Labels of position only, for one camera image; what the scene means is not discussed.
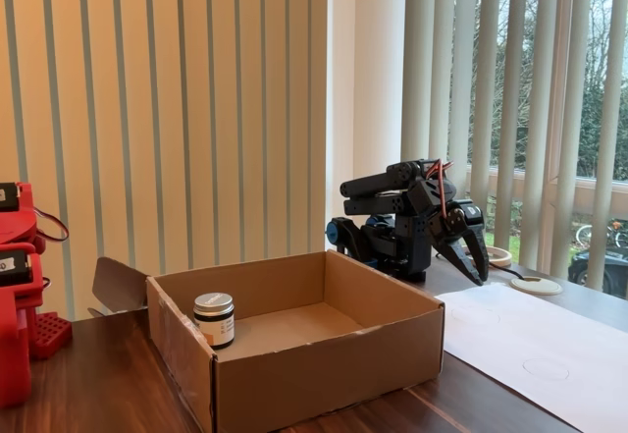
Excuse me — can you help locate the glass jar with silver lid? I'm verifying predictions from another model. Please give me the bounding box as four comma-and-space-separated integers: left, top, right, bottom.
192, 293, 236, 351

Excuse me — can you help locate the red leader robot arm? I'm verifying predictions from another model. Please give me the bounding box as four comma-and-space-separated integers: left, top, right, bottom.
0, 182, 75, 407

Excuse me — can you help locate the open cardboard box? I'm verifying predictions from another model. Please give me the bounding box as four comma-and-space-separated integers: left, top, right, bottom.
87, 249, 445, 433

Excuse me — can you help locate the masking tape roll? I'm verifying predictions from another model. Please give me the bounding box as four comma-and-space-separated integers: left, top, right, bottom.
483, 244, 513, 268

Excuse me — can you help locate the dark parked car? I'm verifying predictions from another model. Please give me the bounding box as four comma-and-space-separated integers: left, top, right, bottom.
568, 248, 628, 299

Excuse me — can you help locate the white paper sheet with circles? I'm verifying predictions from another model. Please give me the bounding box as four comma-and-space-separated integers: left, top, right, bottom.
434, 281, 628, 433

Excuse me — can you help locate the blue and black table clamp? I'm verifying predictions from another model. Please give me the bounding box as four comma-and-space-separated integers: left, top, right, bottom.
326, 216, 379, 267

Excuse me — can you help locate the cream vertical window blind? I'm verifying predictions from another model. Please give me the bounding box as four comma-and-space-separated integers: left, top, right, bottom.
401, 0, 628, 293
0, 0, 328, 319

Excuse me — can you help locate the parked bicycle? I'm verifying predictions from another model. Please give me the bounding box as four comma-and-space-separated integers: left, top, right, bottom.
571, 221, 628, 252

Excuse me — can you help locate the thin black cable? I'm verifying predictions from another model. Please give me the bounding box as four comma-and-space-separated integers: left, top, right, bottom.
488, 263, 525, 281

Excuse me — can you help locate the round desk cable grommet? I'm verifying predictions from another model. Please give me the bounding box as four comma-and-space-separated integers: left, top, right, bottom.
509, 276, 564, 297

